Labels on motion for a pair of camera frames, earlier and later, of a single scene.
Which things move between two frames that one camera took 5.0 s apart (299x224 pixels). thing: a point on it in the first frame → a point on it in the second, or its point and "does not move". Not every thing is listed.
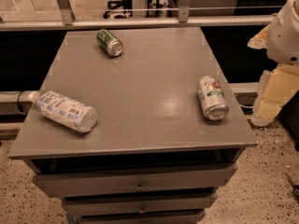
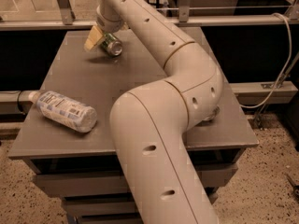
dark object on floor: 295,188 does not move
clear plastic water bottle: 65,110 does not move
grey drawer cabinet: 152,156 does not move
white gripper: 284,42 → 107,25
